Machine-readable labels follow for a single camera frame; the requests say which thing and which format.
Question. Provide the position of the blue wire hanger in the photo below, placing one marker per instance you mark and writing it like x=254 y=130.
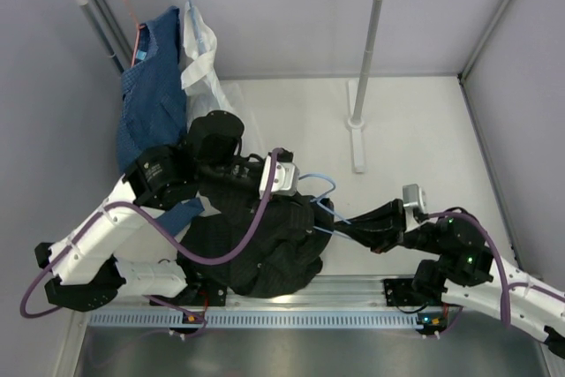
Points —
x=322 y=200

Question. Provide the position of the pink wire hanger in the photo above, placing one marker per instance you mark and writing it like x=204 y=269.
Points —
x=138 y=27

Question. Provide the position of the slotted cable duct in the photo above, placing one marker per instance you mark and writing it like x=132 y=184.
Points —
x=156 y=318

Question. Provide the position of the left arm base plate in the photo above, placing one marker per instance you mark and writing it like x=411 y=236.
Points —
x=200 y=293

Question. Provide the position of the black pinstriped shirt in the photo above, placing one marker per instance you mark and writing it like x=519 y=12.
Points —
x=284 y=253

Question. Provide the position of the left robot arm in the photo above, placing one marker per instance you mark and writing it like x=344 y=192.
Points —
x=82 y=272

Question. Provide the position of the blue checked shirt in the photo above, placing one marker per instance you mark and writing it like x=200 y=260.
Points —
x=154 y=105

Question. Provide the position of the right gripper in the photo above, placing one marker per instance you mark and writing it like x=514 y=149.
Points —
x=380 y=229

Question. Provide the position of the white shirt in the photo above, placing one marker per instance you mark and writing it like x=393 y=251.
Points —
x=202 y=87

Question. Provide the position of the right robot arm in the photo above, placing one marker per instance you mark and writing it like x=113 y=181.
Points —
x=466 y=269

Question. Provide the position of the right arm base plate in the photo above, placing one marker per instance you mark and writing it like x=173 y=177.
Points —
x=432 y=315

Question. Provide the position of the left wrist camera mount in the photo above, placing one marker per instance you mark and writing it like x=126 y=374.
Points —
x=280 y=174

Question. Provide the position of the light blue hanger with shirt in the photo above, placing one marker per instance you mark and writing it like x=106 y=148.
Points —
x=196 y=28

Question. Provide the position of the aluminium mounting rail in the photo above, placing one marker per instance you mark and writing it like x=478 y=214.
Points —
x=345 y=292

